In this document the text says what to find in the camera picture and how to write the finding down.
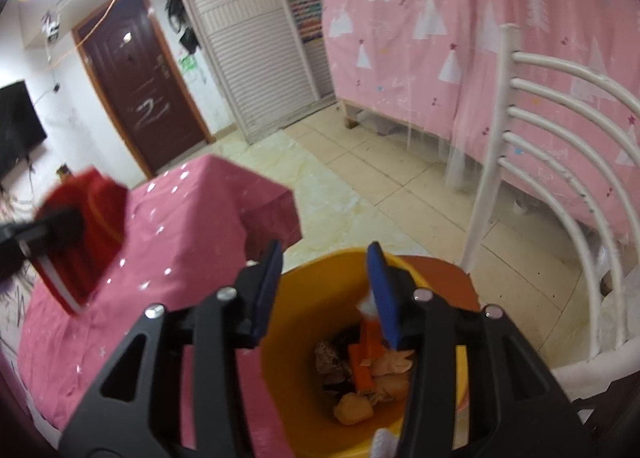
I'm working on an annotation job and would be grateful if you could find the white metal chair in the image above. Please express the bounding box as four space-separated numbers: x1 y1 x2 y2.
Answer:
392 24 640 439

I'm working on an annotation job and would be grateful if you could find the tan crumpled lump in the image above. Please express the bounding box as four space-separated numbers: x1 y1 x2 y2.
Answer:
333 393 376 426

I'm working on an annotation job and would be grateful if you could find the pink tree print curtain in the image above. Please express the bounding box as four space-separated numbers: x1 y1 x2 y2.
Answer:
316 0 640 245

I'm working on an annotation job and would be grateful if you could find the white sheer net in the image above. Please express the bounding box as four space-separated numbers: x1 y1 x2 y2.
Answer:
405 124 482 195

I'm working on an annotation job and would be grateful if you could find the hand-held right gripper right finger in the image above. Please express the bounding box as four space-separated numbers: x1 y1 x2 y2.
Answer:
366 240 588 458

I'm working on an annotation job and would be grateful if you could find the white crumpled tissue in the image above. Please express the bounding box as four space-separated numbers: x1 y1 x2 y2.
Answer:
370 428 402 458

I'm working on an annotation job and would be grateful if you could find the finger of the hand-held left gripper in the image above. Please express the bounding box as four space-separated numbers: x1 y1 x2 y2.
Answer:
15 209 92 259

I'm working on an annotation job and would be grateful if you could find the peach crumpled paper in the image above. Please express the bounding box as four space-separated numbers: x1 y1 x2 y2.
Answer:
360 350 414 401

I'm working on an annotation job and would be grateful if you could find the red sock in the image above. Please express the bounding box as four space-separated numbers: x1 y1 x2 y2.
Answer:
32 168 132 315

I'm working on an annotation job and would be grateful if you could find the brown crumpled paper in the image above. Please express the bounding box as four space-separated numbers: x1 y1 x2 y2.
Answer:
314 340 352 385

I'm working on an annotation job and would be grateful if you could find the wooden bed frame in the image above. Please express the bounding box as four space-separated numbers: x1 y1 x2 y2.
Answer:
337 98 456 139

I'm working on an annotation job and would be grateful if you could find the orange wrapper piece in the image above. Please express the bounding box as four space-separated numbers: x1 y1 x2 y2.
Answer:
347 320 387 391

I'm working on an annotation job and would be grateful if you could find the yellow plastic bin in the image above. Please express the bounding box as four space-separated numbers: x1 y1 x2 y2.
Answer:
260 248 471 458

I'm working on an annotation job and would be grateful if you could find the colourful striped wall poster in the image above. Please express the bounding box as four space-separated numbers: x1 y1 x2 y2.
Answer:
280 0 324 44

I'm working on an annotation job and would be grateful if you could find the white slatted wardrobe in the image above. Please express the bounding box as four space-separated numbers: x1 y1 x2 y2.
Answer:
167 0 337 145

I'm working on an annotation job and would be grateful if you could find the black flat television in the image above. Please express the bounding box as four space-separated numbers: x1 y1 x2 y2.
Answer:
0 80 49 179

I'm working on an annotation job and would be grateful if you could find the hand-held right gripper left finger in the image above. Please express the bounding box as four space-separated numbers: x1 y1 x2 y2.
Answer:
59 239 285 458

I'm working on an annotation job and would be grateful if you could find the pink star tablecloth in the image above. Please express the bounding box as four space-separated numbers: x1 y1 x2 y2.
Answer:
17 155 304 449

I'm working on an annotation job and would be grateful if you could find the dark brown door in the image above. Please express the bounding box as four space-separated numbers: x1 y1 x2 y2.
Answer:
72 0 214 179

